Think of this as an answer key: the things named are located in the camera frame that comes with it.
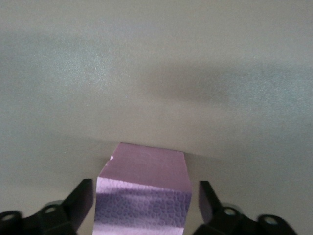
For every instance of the brown table cover sheet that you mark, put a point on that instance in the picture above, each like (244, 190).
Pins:
(156, 73)

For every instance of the pink foam cube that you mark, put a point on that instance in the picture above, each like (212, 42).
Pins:
(144, 183)

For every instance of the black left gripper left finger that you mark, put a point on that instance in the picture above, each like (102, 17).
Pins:
(71, 213)

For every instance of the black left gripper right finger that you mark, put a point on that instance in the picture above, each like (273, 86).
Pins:
(220, 218)

